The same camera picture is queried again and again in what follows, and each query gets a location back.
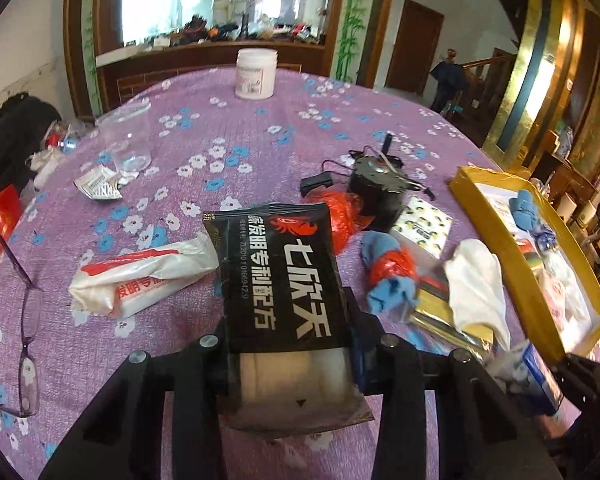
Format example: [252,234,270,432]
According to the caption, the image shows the black bag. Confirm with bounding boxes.
[0,91,62,202]

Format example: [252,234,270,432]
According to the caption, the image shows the black packet with white pads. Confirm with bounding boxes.
[202,202,376,432]

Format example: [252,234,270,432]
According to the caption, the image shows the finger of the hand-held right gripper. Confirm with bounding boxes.
[555,352,600,413]

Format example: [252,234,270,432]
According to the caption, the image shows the white tissue pack red print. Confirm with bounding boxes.
[68,232,220,320]

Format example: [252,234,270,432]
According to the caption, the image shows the blue cloth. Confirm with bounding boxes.
[359,230,422,320]

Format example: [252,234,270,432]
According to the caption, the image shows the black electric motor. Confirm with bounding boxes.
[346,131,423,232]

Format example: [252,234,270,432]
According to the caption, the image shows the white plastic jar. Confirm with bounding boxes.
[234,48,280,101]

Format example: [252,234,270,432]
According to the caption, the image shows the dark jacket on post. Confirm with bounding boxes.
[429,49,469,113]

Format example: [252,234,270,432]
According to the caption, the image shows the wooden sideboard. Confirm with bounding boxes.
[95,35,331,111]

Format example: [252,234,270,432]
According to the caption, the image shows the clear plastic cup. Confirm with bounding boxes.
[95,101,154,184]

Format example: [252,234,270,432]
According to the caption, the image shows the wooden side cabinet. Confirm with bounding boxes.
[531,147,600,206]

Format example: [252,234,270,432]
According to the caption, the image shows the brown wooden door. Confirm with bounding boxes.
[384,0,445,97]

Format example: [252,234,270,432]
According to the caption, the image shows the yellow cardboard box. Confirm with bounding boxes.
[449,164,600,362]

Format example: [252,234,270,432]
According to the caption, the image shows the silver foil blister pack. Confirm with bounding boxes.
[74,166,125,203]

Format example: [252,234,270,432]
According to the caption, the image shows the white cloth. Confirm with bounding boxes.
[442,238,512,352]

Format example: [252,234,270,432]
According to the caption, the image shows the black power adapter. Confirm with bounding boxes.
[300,171,350,199]

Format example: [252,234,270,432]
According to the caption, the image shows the wooden stair railing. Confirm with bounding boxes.
[459,49,517,137]

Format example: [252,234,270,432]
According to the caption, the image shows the blue patterned tissue pack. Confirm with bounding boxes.
[489,339,564,417]

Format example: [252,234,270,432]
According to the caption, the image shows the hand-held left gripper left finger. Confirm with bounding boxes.
[40,317,243,480]

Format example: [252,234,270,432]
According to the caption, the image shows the white plastic bag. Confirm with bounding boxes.
[26,147,67,188]

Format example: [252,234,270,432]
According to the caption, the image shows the lemon print tissue pack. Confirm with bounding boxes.
[390,196,457,260]

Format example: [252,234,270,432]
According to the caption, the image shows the purple frame eyeglasses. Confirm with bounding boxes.
[0,205,45,419]

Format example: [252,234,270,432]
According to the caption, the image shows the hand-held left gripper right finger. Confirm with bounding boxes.
[342,287,563,480]

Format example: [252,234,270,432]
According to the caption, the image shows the pink tissue pack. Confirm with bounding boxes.
[534,255,597,333]

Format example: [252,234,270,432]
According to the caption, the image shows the gold framed panel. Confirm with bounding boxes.
[481,0,600,172]

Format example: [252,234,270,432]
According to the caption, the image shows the green yellow sponge pack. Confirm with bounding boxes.
[409,269,497,358]

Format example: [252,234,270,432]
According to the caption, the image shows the small red plastic bag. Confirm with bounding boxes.
[370,246,420,287]

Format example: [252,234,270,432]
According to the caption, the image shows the large red plastic bag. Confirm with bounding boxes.
[311,189,377,252]

